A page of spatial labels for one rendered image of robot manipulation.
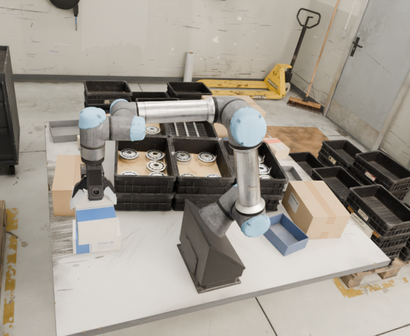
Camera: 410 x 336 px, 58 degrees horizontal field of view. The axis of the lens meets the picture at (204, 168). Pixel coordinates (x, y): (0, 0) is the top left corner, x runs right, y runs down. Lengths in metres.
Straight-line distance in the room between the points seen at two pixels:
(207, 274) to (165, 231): 0.40
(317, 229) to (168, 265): 0.79
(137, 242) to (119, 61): 3.68
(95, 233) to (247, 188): 0.55
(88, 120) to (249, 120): 0.49
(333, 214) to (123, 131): 1.23
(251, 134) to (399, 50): 3.64
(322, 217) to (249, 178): 0.70
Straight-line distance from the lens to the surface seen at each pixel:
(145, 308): 1.55
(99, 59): 5.11
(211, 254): 1.45
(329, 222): 1.99
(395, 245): 2.86
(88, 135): 1.13
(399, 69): 4.70
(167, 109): 1.27
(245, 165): 1.29
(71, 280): 1.64
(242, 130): 1.19
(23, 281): 2.59
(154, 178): 1.78
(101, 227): 1.24
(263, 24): 5.72
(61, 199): 1.84
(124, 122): 1.13
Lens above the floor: 1.97
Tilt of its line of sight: 33 degrees down
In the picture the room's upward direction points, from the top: 11 degrees clockwise
